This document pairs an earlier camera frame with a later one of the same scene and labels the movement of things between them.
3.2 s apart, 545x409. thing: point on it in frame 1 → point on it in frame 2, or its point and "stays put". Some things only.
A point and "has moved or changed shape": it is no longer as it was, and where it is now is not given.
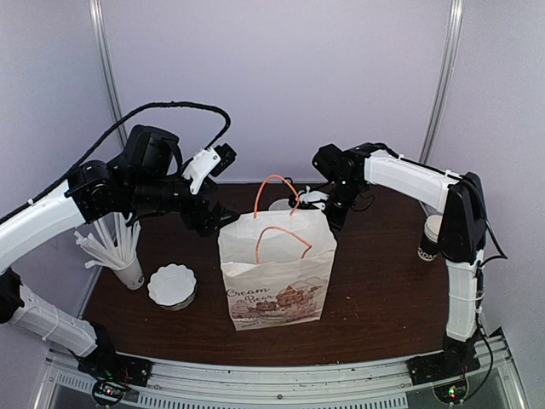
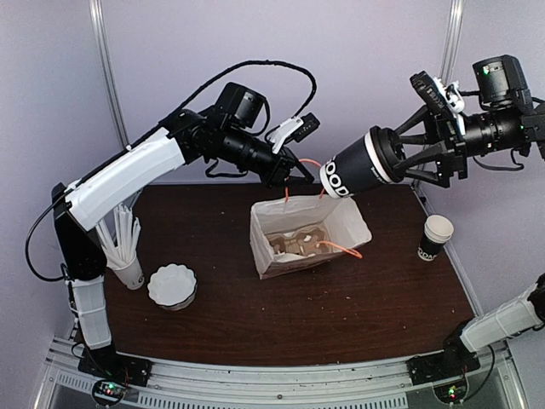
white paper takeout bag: x=278 y=267 has moved or changed shape
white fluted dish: x=172 y=286 stays put
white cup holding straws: x=132 y=275 stays put
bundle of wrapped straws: x=113 y=241 stays put
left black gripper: x=209 y=225 → x=278 y=175
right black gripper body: x=347 y=198 → x=457 y=148
